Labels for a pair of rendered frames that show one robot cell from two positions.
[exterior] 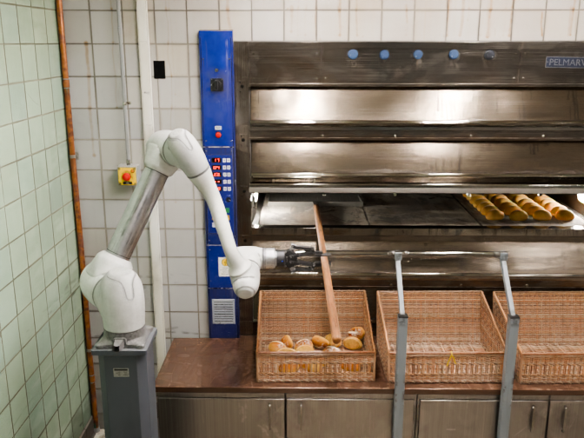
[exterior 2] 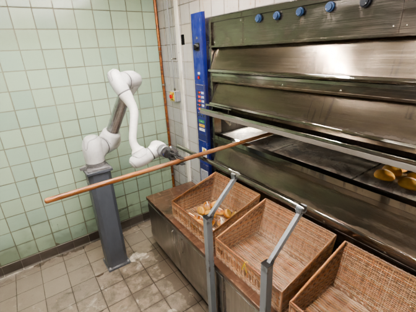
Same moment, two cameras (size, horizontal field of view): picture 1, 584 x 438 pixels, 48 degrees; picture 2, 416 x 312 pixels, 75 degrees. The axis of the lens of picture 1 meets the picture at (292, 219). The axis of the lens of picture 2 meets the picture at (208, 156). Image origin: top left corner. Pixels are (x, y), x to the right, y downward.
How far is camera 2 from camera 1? 2.51 m
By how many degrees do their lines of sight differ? 52
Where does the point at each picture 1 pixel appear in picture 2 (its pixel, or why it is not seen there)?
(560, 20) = not seen: outside the picture
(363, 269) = (260, 180)
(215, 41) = (195, 19)
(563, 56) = not seen: outside the picture
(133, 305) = (86, 153)
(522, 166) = (390, 130)
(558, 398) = not seen: outside the picture
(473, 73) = (348, 25)
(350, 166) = (254, 106)
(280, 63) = (225, 31)
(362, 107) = (262, 60)
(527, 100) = (407, 52)
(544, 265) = (405, 243)
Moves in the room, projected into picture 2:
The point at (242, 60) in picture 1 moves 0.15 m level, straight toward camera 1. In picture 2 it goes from (208, 30) to (193, 30)
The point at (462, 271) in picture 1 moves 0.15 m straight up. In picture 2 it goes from (322, 211) to (325, 189)
